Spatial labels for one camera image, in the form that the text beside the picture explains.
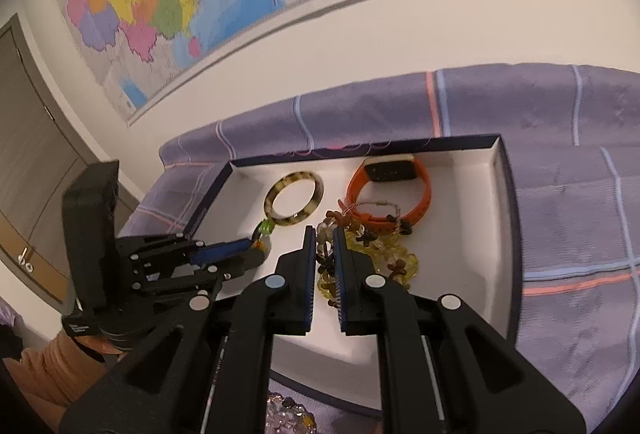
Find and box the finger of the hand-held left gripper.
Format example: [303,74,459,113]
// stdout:
[116,233,253,265]
[135,246,271,297]

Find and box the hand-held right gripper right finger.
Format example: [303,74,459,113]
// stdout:
[332,228,587,434]

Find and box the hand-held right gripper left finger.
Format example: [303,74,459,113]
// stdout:
[59,226,318,434]

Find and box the green bead cord bracelet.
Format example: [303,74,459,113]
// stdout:
[250,218,275,260]

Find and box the brown and clear bead bracelet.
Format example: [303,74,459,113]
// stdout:
[316,210,351,245]

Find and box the yellow bead necklace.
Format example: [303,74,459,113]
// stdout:
[316,224,421,310]

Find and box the tortoiseshell bangle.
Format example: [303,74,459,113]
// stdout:
[263,171,325,227]

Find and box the orange smartwatch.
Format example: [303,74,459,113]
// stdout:
[346,155,432,235]

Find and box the dark blue shallow box tray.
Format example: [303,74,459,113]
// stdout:
[182,133,523,417]

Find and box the person's left forearm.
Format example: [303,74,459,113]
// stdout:
[5,329,126,415]

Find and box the grey brown door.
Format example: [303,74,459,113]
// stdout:
[0,14,141,305]

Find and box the purple plaid bed sheet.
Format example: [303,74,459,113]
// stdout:
[115,62,640,434]

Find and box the crystal bead bracelet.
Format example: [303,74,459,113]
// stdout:
[264,392,317,434]

